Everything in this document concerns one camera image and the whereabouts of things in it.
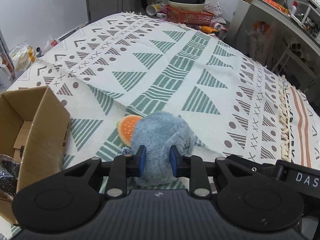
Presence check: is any grey-blue fluffy plush toy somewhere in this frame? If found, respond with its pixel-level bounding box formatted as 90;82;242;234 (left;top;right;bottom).
131;111;195;187

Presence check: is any orange burger plush toy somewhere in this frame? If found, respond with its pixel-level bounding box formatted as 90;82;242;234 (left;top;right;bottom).
117;115;143;147

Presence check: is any blue denim soft toy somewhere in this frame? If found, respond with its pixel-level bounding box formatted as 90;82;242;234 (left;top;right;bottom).
121;146;132;155

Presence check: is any patterned white green blanket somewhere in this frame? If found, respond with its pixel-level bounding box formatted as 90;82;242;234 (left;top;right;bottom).
0;11;320;238

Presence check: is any brown cardboard box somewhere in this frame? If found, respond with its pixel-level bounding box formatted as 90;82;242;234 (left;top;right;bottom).
1;86;71;225

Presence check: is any black glittery plastic bag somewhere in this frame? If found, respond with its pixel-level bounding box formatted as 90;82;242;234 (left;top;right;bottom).
1;154;20;202

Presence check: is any orange carrot toy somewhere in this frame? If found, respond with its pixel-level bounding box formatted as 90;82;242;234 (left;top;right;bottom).
200;26;219;34

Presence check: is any red plastic basket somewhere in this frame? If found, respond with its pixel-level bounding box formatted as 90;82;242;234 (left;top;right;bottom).
165;5;215;26

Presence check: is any red white snack bag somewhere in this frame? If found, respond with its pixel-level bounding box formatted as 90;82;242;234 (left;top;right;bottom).
42;37;59;55

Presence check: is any paper tape roll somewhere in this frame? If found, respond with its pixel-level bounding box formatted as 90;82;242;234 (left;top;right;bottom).
145;4;162;16

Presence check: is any yellow white plastic bag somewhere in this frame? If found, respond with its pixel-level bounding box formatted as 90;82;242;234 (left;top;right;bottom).
9;43;36;73

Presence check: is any white shelf desk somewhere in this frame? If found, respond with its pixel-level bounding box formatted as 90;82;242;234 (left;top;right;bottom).
224;0;319;94

